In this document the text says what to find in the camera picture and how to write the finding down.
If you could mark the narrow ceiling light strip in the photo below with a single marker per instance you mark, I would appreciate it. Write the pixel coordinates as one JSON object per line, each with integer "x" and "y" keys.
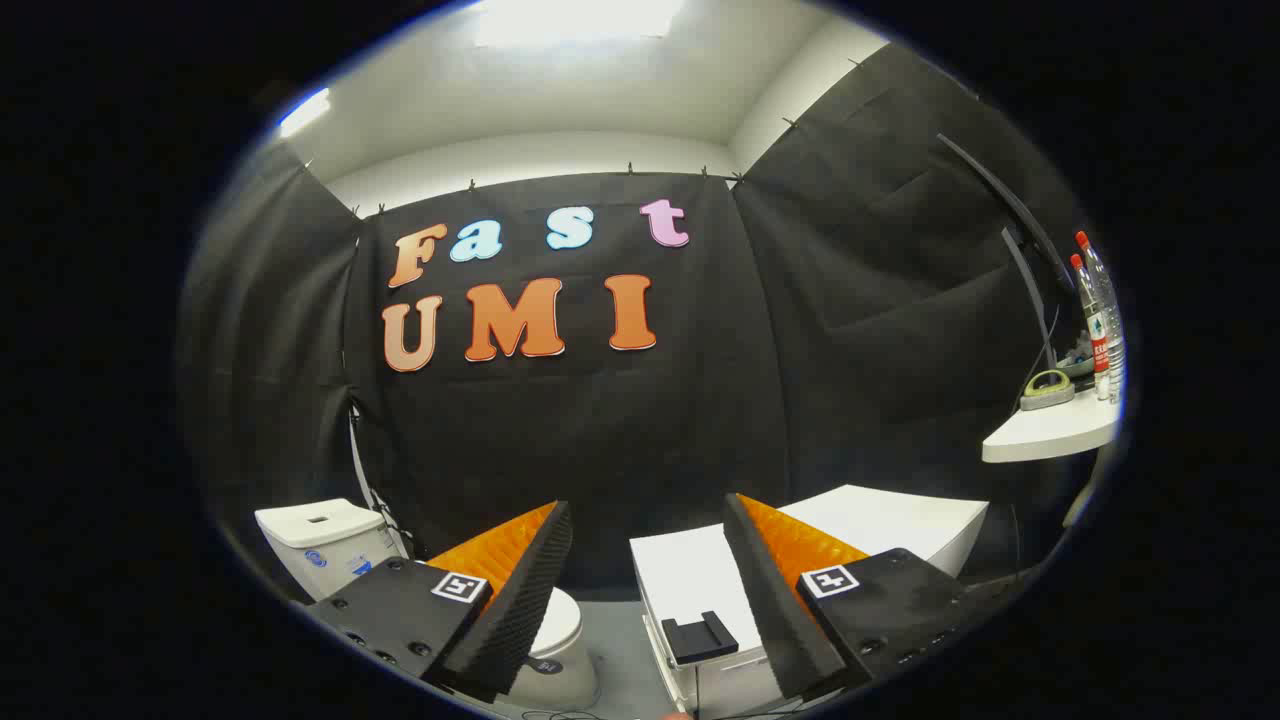
{"x": 303, "y": 112}

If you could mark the backdrop stand pole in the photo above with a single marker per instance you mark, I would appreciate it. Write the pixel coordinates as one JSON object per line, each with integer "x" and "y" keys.
{"x": 362, "y": 460}

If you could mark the black backdrop cloth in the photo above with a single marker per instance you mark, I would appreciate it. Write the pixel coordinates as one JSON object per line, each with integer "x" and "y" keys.
{"x": 600, "y": 420}

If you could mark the white toilet lid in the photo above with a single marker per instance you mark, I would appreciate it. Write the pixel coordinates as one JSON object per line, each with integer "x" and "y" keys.
{"x": 560, "y": 620}

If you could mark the large ceiling light panel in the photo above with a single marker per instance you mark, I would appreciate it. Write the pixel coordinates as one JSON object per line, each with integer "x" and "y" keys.
{"x": 575, "y": 20}

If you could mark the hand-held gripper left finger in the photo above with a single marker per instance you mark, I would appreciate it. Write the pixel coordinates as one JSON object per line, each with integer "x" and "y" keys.
{"x": 530, "y": 610}

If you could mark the white toilet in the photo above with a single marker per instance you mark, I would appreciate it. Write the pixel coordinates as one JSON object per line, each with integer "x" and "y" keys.
{"x": 320, "y": 545}

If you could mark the small black holder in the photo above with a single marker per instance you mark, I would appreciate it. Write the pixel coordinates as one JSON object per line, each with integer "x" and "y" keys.
{"x": 698, "y": 640}

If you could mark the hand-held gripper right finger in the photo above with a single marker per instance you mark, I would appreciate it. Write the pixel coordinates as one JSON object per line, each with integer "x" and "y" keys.
{"x": 775, "y": 620}

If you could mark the green grey tape roll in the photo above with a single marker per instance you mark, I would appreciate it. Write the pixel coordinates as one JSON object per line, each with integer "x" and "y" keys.
{"x": 1046, "y": 392}

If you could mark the red cap water bottle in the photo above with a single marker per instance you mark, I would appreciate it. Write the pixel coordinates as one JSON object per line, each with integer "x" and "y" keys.
{"x": 1095, "y": 340}
{"x": 1108, "y": 310}

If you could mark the white drawer cabinet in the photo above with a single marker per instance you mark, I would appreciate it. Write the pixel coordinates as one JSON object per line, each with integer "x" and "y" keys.
{"x": 690, "y": 580}

